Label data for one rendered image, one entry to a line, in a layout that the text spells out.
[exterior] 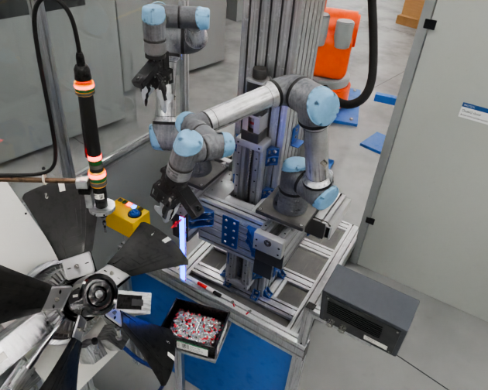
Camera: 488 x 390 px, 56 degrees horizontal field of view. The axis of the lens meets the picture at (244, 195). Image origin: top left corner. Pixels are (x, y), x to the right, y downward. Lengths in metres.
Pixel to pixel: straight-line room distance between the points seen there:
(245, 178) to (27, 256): 1.02
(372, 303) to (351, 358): 1.44
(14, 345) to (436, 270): 2.47
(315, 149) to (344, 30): 3.37
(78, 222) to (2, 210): 0.29
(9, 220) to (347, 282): 1.07
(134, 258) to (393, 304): 0.80
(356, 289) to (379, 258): 1.84
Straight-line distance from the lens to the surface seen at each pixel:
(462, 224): 2.94
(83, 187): 1.26
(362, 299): 1.41
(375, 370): 2.82
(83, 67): 1.10
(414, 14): 9.21
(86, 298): 1.38
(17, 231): 1.62
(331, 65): 5.07
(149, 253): 1.54
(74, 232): 1.43
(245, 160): 2.09
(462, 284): 3.20
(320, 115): 1.50
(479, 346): 3.19
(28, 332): 1.49
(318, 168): 1.69
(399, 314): 1.41
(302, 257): 2.98
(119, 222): 1.89
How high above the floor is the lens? 2.25
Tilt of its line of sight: 37 degrees down
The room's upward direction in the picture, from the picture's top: 5 degrees clockwise
